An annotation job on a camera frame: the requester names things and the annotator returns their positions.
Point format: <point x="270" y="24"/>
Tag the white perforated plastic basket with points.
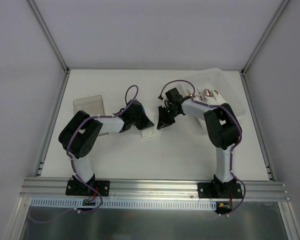
<point x="214" y="79"/>

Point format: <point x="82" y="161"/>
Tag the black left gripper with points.
<point x="142" y="119"/>

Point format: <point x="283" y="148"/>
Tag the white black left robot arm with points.
<point x="80" y="134"/>

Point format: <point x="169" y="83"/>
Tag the left green circuit board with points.
<point x="89" y="202"/>

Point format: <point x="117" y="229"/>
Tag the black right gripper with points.
<point x="165" y="115"/>

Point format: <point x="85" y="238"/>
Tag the aluminium front rail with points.
<point x="142" y="189"/>

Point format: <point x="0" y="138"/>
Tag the silver spoon in basket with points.
<point x="207" y="93"/>

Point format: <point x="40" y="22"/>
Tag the right green circuit board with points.
<point x="224" y="205"/>

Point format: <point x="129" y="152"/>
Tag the white slotted cable duct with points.
<point x="206" y="205"/>

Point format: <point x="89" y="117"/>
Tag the white paper napkin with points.
<point x="151" y="132"/>

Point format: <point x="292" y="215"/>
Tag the green circuit board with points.
<point x="89" y="202"/>
<point x="224" y="205"/>

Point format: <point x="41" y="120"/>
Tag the right aluminium frame post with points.
<point x="265" y="35"/>

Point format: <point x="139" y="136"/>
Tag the clear acrylic tray box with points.
<point x="92" y="105"/>

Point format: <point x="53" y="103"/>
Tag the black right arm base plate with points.
<point x="213" y="190"/>

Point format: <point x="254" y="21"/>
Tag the left aluminium frame post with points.
<point x="47" y="33"/>

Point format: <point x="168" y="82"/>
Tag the rolled napkin in basket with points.
<point x="218" y="98"/>

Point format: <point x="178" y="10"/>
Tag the silver fork in basket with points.
<point x="202" y="96"/>

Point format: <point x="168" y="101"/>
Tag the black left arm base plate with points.
<point x="77" y="188"/>

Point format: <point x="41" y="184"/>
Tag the aluminium frame post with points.
<point x="47" y="33"/>
<point x="265" y="35"/>

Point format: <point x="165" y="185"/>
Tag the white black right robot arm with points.
<point x="222" y="127"/>

